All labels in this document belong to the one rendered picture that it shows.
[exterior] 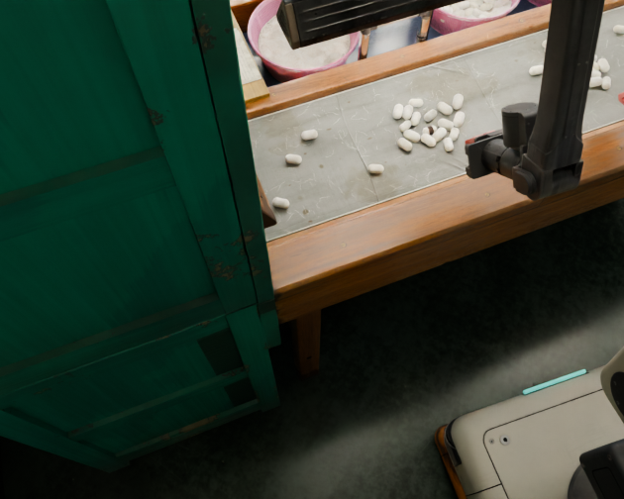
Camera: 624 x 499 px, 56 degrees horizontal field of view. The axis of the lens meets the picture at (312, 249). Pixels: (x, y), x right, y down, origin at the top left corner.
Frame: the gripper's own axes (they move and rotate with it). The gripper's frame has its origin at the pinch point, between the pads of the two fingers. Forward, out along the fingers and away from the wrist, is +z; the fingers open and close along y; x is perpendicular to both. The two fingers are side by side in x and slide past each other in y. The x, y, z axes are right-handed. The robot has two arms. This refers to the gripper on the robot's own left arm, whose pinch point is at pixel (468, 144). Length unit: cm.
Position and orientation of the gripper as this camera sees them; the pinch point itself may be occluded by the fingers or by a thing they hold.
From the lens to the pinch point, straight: 118.2
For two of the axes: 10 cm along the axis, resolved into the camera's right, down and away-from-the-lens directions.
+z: -2.8, -3.6, 8.9
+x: 2.3, 8.7, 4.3
